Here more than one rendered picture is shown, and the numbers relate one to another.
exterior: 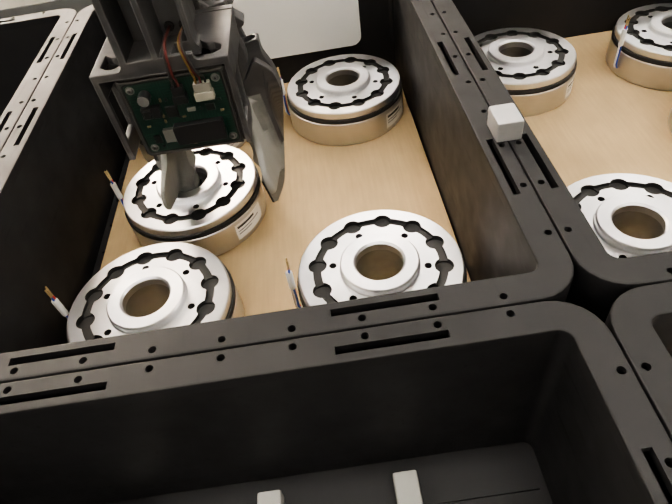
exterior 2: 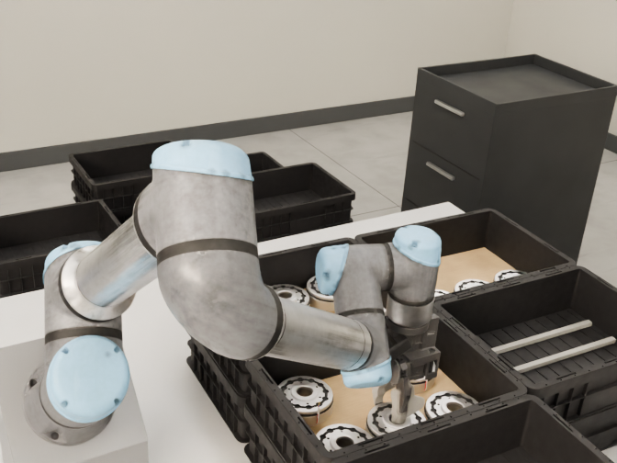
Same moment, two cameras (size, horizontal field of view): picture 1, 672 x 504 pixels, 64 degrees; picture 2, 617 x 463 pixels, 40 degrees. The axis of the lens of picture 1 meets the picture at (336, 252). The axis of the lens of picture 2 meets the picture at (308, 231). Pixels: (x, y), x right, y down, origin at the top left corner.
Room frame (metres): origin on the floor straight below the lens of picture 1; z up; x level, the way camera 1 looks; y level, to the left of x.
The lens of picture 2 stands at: (1.06, 0.97, 1.80)
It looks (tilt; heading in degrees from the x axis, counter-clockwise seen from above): 28 degrees down; 239
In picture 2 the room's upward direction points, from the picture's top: 4 degrees clockwise
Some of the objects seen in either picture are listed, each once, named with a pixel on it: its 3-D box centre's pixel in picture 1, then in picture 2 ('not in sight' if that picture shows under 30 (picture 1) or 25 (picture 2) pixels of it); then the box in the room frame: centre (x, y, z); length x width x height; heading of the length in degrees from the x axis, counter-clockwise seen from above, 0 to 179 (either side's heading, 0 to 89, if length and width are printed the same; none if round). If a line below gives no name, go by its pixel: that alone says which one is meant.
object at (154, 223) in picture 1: (190, 186); (397, 422); (0.33, 0.10, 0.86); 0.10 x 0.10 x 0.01
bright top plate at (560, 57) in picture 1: (515, 56); not in sight; (0.43, -0.19, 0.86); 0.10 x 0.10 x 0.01
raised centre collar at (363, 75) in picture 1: (342, 79); (304, 392); (0.44, -0.03, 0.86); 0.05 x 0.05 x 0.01
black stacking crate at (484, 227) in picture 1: (257, 167); (380, 400); (0.33, 0.05, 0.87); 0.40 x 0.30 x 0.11; 178
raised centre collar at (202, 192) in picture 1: (188, 181); (397, 419); (0.33, 0.10, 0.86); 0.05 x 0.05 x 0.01
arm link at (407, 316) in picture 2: not in sight; (408, 305); (0.31, 0.07, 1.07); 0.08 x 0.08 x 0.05
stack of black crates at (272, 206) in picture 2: not in sight; (283, 242); (-0.24, -1.33, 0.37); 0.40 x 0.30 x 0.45; 0
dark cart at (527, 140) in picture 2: not in sight; (496, 186); (-1.18, -1.28, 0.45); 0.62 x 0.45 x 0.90; 0
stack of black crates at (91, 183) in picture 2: not in sight; (137, 217); (0.17, -1.73, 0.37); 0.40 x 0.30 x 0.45; 0
